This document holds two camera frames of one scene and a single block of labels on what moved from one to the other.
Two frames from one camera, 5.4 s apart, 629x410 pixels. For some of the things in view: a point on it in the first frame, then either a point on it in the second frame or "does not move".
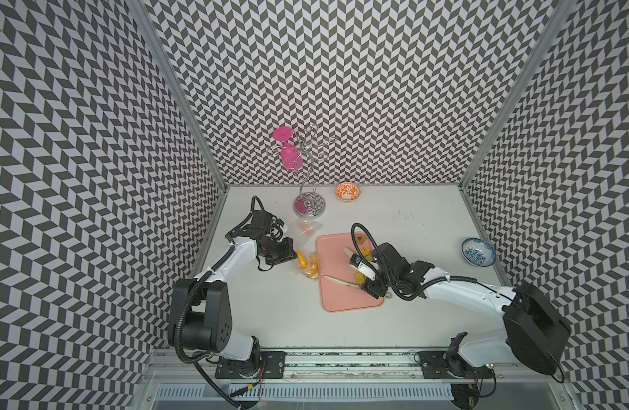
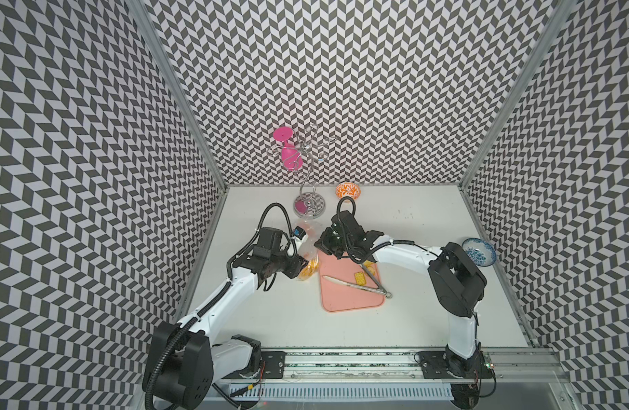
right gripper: x=385 y=272 to x=319 y=243
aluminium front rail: x=201 y=366 does not move
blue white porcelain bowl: x=478 y=253 does not move
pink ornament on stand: x=291 y=158 does not move
